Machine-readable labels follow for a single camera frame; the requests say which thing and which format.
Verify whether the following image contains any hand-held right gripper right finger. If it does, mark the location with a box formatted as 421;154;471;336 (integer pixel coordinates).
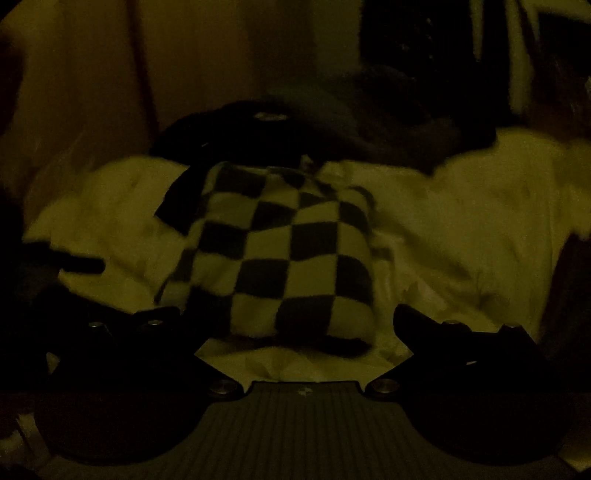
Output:
365;304;541;400

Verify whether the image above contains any white duvet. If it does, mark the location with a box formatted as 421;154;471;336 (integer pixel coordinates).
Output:
21;127;591;384

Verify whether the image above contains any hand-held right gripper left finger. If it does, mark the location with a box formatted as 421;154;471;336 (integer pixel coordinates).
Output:
46;305;245;398

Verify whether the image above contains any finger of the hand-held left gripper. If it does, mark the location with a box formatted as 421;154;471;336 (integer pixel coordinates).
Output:
22;241;108;277

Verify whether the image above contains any grey garment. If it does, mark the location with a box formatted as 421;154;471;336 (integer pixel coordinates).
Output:
265;65;497;153

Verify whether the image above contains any row of dark hanging clothes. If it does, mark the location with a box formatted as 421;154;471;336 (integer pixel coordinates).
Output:
360;0;527;79

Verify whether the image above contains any beige wardrobe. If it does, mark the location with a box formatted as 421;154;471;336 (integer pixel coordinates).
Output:
0;0;361;208

